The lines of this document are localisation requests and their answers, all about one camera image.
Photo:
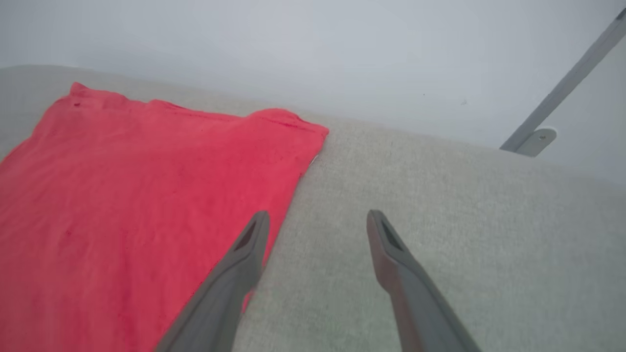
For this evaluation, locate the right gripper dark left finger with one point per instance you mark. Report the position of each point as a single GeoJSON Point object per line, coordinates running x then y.
{"type": "Point", "coordinates": [220, 303]}

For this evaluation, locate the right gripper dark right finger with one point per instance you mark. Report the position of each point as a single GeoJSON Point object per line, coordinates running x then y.
{"type": "Point", "coordinates": [420, 308]}

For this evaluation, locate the red and white shirt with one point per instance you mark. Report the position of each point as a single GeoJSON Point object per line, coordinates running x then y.
{"type": "Point", "coordinates": [122, 205]}

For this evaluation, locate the grey metal pole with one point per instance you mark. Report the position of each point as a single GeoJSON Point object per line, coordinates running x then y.
{"type": "Point", "coordinates": [572, 78]}

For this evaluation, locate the grey metal pole bracket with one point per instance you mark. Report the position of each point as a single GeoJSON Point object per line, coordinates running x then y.
{"type": "Point", "coordinates": [538, 141]}

